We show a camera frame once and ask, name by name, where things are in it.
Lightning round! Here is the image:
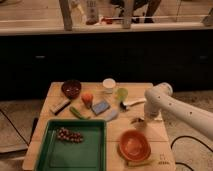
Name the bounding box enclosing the silver metal fork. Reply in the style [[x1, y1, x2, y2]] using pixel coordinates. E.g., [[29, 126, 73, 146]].
[[131, 117, 145, 124]]

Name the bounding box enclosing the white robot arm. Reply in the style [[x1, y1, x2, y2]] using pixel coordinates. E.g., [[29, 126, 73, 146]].
[[144, 82, 213, 141]]

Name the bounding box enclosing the green plastic tray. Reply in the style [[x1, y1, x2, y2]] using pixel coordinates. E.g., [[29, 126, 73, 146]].
[[33, 119, 106, 171]]

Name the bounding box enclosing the orange plastic bowl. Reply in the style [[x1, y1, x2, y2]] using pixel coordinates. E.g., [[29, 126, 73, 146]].
[[118, 130, 151, 162]]

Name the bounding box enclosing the green translucent cup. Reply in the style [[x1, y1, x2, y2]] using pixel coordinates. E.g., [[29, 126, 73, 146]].
[[116, 88, 128, 102]]

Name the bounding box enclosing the yellow banana toy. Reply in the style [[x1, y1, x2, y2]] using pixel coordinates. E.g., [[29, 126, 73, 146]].
[[126, 160, 154, 167]]

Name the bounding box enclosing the blue sponge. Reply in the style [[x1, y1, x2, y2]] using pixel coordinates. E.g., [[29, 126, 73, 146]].
[[92, 100, 110, 115]]

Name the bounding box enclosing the white cup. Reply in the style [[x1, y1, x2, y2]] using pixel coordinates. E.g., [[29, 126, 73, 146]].
[[102, 78, 116, 94]]

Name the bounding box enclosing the orange carrot toy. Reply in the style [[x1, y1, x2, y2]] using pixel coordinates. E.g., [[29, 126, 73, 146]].
[[81, 93, 93, 109]]

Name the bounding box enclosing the green pepper toy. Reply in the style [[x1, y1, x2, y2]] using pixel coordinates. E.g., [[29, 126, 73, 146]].
[[69, 106, 90, 120]]

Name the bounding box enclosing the dark red bowl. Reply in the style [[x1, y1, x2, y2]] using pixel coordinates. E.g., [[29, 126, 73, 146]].
[[61, 80, 82, 99]]

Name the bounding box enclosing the red grape bunch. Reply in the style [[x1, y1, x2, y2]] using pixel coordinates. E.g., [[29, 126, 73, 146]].
[[57, 128, 84, 143]]

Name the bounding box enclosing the black cable right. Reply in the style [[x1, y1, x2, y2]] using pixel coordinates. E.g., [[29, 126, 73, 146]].
[[170, 135, 213, 171]]

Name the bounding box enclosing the black cable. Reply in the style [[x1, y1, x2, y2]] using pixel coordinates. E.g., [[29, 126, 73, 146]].
[[170, 135, 213, 171], [0, 109, 30, 148]]

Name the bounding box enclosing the wooden post right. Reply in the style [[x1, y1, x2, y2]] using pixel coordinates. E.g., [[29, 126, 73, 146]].
[[122, 0, 134, 29]]

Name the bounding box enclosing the wooden post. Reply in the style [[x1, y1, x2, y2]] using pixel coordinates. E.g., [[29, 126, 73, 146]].
[[122, 0, 134, 29], [59, 0, 72, 31]]

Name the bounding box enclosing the black cable left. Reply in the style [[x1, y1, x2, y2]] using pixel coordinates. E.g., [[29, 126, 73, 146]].
[[0, 109, 30, 148]]

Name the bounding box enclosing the wooden post left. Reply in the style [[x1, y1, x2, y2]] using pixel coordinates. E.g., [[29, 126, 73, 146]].
[[59, 0, 72, 31]]

